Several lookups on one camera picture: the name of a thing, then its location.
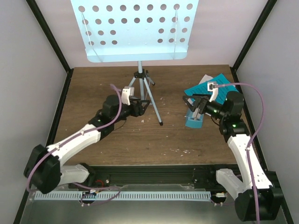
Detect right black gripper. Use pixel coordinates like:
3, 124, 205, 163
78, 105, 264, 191
182, 94, 227, 120

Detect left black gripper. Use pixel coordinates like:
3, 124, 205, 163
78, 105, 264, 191
112, 98, 150, 124

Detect blue metronome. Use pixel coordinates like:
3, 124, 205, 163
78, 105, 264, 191
185, 109, 204, 129

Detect white sheet music page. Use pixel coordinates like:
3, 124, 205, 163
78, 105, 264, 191
198, 74, 213, 84

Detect light blue music stand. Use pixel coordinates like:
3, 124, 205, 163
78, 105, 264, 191
70, 0, 199, 126

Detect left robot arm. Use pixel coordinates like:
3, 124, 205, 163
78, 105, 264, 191
24, 95, 150, 194

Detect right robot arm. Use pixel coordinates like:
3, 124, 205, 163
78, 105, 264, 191
182, 91, 283, 222

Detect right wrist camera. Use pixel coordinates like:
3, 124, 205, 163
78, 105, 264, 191
207, 81, 219, 102

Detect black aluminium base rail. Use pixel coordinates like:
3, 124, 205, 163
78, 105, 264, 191
82, 164, 240, 189

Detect light blue slotted cable duct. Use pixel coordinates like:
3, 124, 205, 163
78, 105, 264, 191
34, 191, 211, 201

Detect right black frame post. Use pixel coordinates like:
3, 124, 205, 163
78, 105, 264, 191
232, 0, 278, 70

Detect black frame post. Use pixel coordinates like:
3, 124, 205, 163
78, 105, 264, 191
232, 0, 278, 70
25, 0, 71, 73

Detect left black frame post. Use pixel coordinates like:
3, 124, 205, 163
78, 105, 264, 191
25, 0, 71, 73

